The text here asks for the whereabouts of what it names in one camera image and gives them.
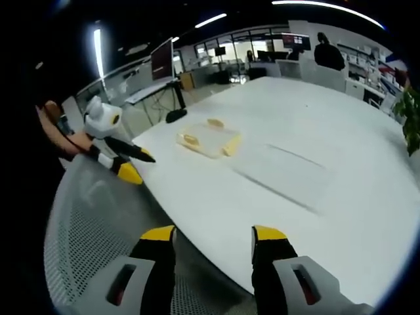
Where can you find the white partition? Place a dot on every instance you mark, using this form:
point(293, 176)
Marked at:
point(305, 70)

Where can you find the black monitor stand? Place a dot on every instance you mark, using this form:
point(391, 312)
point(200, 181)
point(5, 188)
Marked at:
point(176, 113)

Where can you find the clear plastic tray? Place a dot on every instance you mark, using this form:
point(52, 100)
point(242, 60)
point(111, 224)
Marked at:
point(211, 139)

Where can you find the white mesh chair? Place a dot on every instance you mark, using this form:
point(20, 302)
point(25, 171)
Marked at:
point(98, 223)

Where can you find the small black monitor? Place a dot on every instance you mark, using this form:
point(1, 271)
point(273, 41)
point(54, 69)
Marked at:
point(220, 51)

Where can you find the wall-mounted screen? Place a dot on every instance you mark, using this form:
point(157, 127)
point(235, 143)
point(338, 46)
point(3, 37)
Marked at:
point(296, 41)

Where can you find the beige plastic buckle part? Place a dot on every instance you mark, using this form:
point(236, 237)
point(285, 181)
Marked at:
point(189, 139)

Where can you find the long ceiling light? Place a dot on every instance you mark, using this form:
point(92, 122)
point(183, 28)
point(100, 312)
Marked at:
point(210, 20)
point(331, 8)
point(98, 52)

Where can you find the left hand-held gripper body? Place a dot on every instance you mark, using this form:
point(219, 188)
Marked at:
point(103, 123)

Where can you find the green potted plant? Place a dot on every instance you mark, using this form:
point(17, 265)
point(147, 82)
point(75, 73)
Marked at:
point(410, 115)

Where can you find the wooden cabinet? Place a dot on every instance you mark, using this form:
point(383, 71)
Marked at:
point(187, 80)

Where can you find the large dark monitor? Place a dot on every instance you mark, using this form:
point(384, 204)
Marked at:
point(162, 60)

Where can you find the white side desk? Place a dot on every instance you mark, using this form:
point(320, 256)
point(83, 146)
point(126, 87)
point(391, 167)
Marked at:
point(147, 92)

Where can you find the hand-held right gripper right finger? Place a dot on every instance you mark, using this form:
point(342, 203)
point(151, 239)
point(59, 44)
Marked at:
point(272, 279)

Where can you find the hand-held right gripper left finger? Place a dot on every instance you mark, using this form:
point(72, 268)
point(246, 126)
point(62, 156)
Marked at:
point(154, 279)

